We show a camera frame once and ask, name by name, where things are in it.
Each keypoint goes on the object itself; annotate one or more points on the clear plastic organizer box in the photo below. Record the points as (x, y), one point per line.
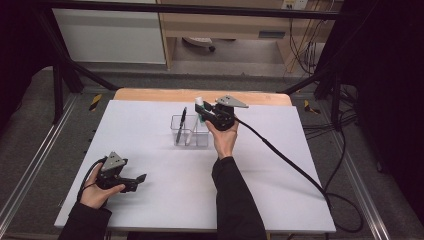
(195, 136)

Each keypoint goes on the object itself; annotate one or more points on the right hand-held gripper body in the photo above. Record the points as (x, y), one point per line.
(225, 116)

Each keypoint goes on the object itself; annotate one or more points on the aluminium floor rail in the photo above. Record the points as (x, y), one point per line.
(36, 156)
(363, 193)

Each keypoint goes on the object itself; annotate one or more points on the white green glue stick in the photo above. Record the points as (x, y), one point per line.
(199, 101)

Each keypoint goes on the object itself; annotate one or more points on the office chair base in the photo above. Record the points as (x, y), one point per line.
(199, 42)

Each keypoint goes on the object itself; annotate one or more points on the white board sheet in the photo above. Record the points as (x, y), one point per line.
(166, 200)

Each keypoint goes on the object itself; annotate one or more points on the black curtain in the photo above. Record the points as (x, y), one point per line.
(18, 50)
(393, 100)

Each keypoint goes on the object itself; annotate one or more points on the light wooden desk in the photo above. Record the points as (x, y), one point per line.
(230, 26)

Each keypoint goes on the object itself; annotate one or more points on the white cabinet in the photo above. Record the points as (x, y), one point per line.
(110, 36)

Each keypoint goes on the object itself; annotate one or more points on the white wall socket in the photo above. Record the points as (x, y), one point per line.
(295, 3)

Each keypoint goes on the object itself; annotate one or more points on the wooden table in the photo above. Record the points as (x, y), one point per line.
(160, 96)

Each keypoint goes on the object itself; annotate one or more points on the person's right hand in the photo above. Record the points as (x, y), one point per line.
(224, 141)

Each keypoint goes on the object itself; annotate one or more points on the black metal crossbar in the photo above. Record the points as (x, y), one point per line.
(200, 9)

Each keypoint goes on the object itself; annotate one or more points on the black metal stand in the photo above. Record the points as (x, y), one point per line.
(328, 83)
(60, 73)

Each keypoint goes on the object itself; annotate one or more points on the black pen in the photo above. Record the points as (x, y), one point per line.
(181, 125)

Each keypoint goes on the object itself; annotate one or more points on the person's left hand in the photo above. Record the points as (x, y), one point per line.
(96, 196)

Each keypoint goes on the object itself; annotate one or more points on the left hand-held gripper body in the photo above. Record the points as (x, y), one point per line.
(111, 175)

